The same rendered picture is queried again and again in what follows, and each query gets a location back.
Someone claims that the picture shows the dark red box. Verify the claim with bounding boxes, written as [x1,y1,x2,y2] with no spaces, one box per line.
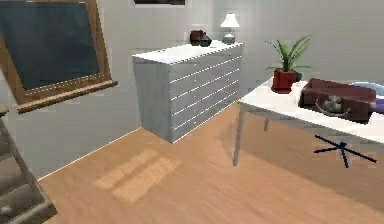
[189,29,205,46]

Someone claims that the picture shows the white table lamp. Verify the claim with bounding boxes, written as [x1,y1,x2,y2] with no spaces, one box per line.
[220,12,241,45]

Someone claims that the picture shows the dark red suitcase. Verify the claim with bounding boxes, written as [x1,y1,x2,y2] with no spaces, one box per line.
[298,78,378,125]

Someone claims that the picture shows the framed wall picture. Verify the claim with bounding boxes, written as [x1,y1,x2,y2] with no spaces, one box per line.
[133,0,186,6]

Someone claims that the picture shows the green house plant red pot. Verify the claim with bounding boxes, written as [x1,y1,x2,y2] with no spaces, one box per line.
[265,34,314,95]

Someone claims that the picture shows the wooden framed window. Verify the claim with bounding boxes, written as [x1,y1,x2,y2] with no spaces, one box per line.
[0,0,119,115]

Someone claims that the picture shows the grey shelf unit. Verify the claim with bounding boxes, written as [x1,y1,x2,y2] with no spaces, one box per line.
[0,103,58,224]

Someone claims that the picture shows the white table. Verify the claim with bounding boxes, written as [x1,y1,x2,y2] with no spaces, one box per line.
[232,76,384,168]

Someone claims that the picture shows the grey chest of drawers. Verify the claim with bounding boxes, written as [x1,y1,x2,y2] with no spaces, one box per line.
[131,39,244,145]

